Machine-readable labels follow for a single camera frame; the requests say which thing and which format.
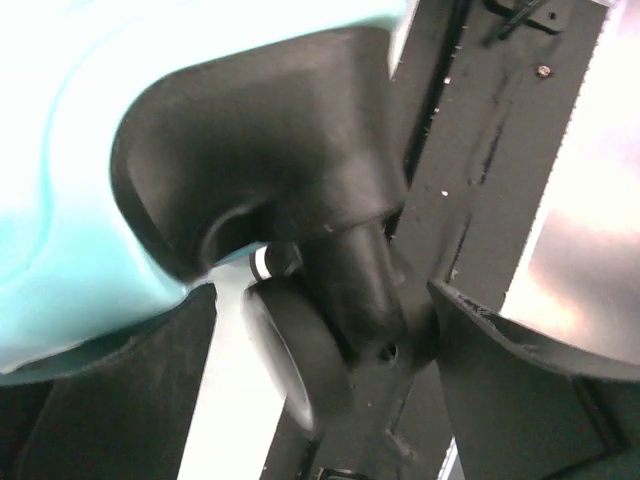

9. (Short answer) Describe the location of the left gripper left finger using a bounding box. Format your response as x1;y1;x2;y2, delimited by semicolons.
1;285;217;479

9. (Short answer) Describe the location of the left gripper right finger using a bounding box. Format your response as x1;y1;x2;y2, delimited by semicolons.
428;281;639;479

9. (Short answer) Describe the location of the pink and teal children's suitcase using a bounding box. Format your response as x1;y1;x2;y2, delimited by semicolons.
1;1;410;435

